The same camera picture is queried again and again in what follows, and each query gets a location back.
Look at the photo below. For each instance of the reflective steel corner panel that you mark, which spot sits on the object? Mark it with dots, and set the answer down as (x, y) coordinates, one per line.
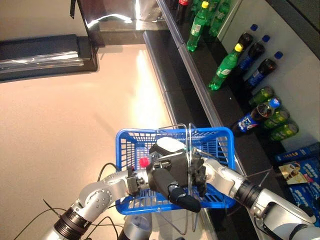
(112, 10)

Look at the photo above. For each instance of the blue white wafer cone box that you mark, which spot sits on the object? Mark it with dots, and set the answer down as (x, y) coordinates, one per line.
(292, 172)

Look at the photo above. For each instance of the narrow blue biscuit box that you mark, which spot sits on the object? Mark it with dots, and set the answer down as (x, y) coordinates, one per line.
(297, 153)

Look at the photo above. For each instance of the black side shelving base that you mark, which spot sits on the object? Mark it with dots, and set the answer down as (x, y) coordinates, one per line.
(37, 47)

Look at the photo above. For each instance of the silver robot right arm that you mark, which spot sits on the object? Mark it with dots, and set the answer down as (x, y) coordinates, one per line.
(225, 175)

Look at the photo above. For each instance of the Coca-Cola bottle red cap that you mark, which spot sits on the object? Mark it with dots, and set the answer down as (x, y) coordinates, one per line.
(181, 12)

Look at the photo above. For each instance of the blue plastic shopping basket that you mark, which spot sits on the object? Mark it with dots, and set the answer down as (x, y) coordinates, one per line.
(225, 131)

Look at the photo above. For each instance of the white right wrist plate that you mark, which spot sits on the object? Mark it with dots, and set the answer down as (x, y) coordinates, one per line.
(170, 145)

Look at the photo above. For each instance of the silver robot left leg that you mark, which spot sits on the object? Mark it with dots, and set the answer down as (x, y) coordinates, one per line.
(137, 227)

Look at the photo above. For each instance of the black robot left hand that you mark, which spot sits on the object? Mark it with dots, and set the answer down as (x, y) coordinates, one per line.
(162, 182)

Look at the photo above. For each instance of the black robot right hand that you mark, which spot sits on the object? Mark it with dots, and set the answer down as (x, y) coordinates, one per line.
(180, 170)

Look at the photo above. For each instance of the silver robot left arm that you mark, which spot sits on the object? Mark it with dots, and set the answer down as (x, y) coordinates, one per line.
(100, 195)

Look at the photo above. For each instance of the Pepsi cola bottle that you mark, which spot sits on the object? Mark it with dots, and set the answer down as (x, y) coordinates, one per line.
(255, 53)
(262, 71)
(246, 41)
(247, 123)

